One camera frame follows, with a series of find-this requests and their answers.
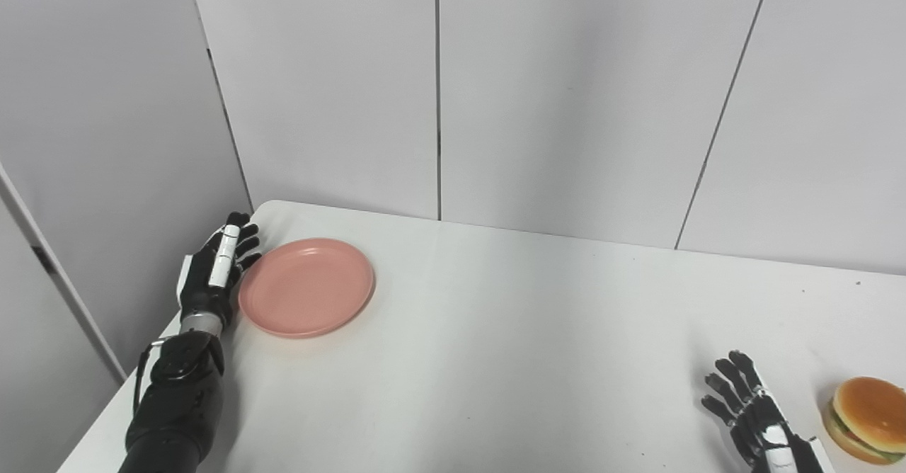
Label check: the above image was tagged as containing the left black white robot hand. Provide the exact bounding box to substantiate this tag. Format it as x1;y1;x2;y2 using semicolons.
176;212;263;329

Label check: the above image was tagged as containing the pink round plate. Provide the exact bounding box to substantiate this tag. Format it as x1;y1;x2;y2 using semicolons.
238;238;375;339

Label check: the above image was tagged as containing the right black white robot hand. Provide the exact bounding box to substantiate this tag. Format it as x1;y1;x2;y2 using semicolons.
701;350;837;473

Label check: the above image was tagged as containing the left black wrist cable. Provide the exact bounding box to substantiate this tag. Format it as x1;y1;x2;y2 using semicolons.
133;338;167;417

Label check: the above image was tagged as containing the toy hamburger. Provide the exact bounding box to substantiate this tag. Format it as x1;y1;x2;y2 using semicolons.
822;377;906;466

